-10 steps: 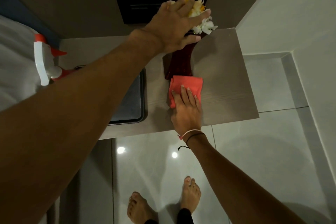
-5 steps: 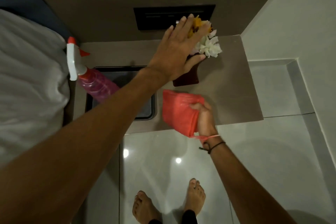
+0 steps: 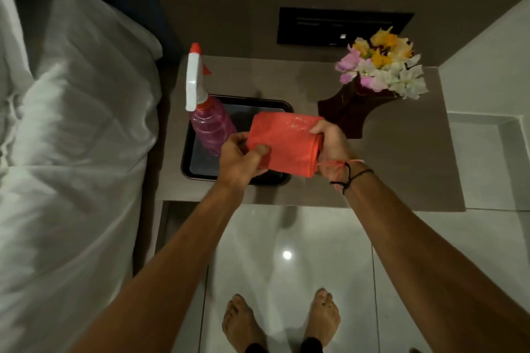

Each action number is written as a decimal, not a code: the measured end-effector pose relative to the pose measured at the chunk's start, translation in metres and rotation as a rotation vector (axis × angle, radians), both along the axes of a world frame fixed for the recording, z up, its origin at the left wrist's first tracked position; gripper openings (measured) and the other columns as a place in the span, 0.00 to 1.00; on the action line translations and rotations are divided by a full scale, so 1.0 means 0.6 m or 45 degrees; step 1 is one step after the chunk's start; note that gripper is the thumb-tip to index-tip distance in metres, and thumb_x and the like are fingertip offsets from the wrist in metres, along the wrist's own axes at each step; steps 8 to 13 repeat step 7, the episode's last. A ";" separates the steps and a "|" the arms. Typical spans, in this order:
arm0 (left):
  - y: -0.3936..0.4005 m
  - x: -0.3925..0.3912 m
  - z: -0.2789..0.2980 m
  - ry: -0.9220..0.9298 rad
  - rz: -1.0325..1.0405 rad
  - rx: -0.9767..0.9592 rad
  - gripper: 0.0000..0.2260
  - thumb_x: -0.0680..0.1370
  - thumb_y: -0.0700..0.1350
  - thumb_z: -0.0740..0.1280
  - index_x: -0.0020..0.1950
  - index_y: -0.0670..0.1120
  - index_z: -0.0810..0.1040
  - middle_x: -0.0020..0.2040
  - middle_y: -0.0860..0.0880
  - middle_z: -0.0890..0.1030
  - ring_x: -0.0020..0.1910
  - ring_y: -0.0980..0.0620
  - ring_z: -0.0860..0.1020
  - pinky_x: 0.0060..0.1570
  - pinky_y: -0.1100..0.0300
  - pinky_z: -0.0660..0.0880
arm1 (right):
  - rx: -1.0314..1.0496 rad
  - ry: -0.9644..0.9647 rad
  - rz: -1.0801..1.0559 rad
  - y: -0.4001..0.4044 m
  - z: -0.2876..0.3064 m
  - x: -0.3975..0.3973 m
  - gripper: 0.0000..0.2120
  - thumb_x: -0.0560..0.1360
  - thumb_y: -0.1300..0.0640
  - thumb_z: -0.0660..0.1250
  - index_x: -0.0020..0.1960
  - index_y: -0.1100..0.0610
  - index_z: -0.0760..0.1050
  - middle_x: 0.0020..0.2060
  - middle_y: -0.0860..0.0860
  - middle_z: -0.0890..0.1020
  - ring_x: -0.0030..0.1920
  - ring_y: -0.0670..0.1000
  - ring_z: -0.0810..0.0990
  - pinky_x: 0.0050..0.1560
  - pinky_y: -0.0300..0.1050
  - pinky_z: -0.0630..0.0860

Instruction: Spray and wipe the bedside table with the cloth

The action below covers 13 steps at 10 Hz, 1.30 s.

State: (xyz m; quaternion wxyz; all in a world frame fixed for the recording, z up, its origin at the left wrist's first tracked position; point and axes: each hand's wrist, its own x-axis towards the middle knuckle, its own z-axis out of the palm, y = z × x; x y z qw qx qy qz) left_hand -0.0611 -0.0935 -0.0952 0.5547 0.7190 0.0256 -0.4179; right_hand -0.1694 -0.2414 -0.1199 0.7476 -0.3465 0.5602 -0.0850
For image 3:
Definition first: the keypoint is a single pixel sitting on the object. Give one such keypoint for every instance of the person's left hand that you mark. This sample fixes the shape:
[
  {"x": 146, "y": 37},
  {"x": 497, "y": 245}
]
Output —
[{"x": 234, "y": 164}]

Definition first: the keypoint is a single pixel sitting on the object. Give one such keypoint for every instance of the person's right hand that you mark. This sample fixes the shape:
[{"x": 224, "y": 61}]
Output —
[{"x": 336, "y": 154}]

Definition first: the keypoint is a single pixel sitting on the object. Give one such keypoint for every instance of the person's left thumb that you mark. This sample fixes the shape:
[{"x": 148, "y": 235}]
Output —
[{"x": 257, "y": 151}]

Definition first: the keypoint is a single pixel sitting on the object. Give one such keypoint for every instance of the person's right thumb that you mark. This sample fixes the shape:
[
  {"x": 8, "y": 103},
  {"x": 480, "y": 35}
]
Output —
[{"x": 319, "y": 127}]

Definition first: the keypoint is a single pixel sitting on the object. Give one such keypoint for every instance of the red cleaning cloth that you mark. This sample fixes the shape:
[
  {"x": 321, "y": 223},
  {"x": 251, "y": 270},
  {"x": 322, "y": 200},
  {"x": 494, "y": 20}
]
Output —
[{"x": 285, "y": 141}]

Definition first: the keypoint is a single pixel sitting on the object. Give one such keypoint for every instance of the person's right forearm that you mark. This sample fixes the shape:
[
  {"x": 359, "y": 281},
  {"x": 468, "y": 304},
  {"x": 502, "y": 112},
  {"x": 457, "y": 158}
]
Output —
[{"x": 426, "y": 266}]

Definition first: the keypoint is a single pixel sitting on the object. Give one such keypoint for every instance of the person's left forearm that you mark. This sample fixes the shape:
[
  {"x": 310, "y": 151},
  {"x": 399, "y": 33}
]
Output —
[{"x": 165, "y": 282}]

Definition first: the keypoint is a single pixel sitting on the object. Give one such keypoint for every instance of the dark brown vase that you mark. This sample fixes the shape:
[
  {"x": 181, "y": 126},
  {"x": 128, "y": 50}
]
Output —
[{"x": 348, "y": 112}]

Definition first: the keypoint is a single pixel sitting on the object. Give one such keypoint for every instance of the red thread wristband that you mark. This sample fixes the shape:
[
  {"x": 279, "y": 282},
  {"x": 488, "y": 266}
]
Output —
[{"x": 336, "y": 164}]

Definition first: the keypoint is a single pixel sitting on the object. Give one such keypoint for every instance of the black rectangular tray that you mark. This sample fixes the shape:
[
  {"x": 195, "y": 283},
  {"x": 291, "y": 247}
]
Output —
[{"x": 242, "y": 110}]

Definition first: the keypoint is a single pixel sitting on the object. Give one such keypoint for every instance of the pink spray bottle white trigger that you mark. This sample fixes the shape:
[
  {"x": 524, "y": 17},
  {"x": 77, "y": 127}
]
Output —
[{"x": 209, "y": 121}]

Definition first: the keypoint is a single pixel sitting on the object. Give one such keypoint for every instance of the black thread wristband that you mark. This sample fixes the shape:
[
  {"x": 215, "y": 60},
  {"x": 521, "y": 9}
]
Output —
[{"x": 352, "y": 177}]

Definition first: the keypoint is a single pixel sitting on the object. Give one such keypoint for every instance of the bunch of artificial flowers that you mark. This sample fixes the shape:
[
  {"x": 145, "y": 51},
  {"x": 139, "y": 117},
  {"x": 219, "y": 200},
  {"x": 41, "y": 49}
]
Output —
[{"x": 387, "y": 65}]

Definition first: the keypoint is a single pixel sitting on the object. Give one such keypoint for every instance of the person's left foot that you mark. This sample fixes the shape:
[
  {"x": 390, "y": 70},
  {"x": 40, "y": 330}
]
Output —
[{"x": 242, "y": 323}]

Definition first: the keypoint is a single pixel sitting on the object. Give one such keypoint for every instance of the person's foot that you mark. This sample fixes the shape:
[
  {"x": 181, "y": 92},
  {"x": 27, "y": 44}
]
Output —
[
  {"x": 323, "y": 315},
  {"x": 242, "y": 323}
]

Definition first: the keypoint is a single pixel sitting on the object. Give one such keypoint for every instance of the person's right foot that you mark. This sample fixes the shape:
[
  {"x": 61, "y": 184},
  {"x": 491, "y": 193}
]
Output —
[{"x": 323, "y": 315}]

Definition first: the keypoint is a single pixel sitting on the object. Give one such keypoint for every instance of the white pillow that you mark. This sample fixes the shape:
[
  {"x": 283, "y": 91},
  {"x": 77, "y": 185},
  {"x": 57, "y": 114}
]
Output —
[{"x": 91, "y": 88}]

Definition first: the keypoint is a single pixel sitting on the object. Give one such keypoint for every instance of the black trouser leg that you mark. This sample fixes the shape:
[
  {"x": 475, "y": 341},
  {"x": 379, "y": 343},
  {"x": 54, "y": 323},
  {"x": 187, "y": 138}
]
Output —
[
  {"x": 311, "y": 345},
  {"x": 256, "y": 348}
]

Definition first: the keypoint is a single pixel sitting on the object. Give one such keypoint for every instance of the white bed duvet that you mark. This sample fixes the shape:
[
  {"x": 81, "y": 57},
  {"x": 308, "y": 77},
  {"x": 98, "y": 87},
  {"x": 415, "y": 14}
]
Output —
[{"x": 62, "y": 249}]

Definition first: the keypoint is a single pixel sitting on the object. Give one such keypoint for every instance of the black wall switch panel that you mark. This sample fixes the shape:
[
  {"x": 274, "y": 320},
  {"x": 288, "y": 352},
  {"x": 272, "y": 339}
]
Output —
[{"x": 331, "y": 26}]

